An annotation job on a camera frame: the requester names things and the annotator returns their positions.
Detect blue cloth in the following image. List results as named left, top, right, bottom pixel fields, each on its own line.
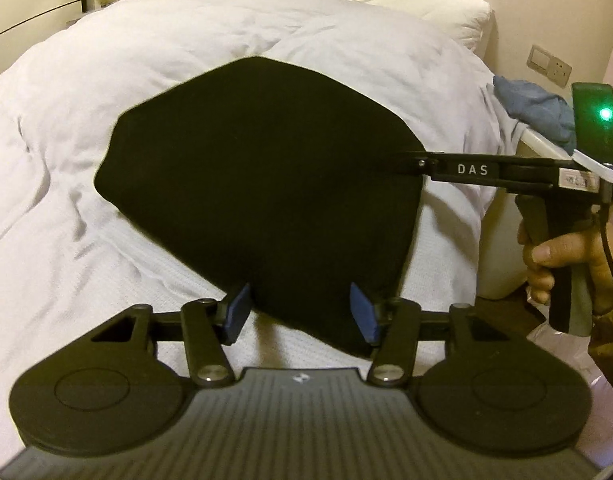
left=493, top=75, right=578, bottom=153

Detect black pants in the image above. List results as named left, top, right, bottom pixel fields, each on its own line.
left=93, top=56, right=428, bottom=357

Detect white duvet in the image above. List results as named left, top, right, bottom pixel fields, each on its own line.
left=0, top=0, right=525, bottom=466

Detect person's right forearm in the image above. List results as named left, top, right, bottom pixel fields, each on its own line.
left=585, top=285, right=613, bottom=408

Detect pink plastic bag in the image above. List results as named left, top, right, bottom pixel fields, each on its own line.
left=529, top=317, right=613, bottom=411

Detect person's right hand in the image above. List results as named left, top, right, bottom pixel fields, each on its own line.
left=517, top=203, right=613, bottom=306

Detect wall socket panel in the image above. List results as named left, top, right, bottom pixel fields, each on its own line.
left=527, top=44, right=575, bottom=87

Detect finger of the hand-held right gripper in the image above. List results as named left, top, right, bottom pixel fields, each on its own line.
left=394, top=151, right=440, bottom=179

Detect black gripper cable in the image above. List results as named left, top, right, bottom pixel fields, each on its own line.
left=591, top=140, right=613, bottom=317

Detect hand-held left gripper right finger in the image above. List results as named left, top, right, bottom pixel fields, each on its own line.
left=349, top=282, right=542, bottom=389

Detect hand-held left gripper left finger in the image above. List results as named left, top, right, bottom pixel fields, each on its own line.
left=36, top=282, right=251, bottom=389

